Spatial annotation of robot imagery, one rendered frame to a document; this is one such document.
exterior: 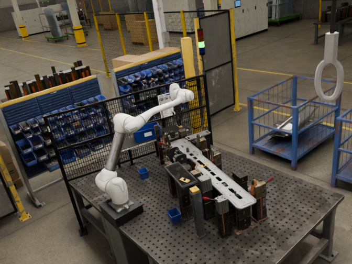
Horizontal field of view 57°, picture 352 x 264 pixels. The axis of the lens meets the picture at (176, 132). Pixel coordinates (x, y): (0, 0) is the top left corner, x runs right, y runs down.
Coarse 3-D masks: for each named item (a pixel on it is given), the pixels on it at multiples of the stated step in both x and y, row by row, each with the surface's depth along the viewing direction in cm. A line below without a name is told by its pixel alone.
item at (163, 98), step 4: (168, 92) 379; (160, 96) 377; (164, 96) 379; (168, 96) 381; (160, 100) 378; (164, 100) 381; (168, 100) 383; (160, 104) 380; (172, 108) 389; (160, 112) 384; (164, 112) 386; (168, 112) 388; (160, 116) 386; (164, 116) 388; (168, 116) 390
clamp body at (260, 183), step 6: (258, 180) 265; (258, 186) 258; (264, 186) 260; (258, 192) 260; (264, 192) 263; (258, 198) 262; (252, 204) 271; (258, 204) 265; (252, 210) 273; (258, 210) 267; (264, 210) 270; (252, 216) 277; (258, 216) 270; (264, 216) 273; (258, 222) 272
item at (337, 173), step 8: (336, 120) 372; (344, 120) 366; (336, 128) 376; (336, 136) 380; (344, 136) 397; (336, 144) 383; (336, 152) 387; (336, 160) 391; (336, 168) 396; (344, 168) 415; (336, 176) 400; (344, 176) 400; (336, 184) 408
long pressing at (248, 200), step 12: (180, 144) 354; (192, 144) 351; (192, 156) 327; (204, 168) 303; (216, 168) 300; (216, 180) 283; (228, 180) 281; (228, 192) 265; (240, 192) 263; (240, 204) 250
